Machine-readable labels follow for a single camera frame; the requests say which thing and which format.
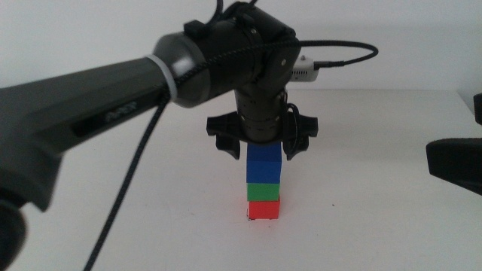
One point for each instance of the red cube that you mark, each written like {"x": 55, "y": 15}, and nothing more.
{"x": 263, "y": 210}

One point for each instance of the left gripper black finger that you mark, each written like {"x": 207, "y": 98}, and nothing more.
{"x": 293, "y": 148}
{"x": 229, "y": 147}

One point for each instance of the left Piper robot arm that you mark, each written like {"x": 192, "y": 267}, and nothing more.
{"x": 75, "y": 101}

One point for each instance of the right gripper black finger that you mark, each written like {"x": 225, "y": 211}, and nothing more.
{"x": 459, "y": 162}
{"x": 478, "y": 109}

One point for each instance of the white zip tie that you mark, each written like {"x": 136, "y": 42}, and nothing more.
{"x": 171, "y": 84}

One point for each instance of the green cube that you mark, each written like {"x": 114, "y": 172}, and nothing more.
{"x": 263, "y": 192}

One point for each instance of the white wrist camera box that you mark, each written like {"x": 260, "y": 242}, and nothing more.
{"x": 307, "y": 71}

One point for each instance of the blue cube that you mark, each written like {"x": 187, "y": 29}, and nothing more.
{"x": 263, "y": 165}

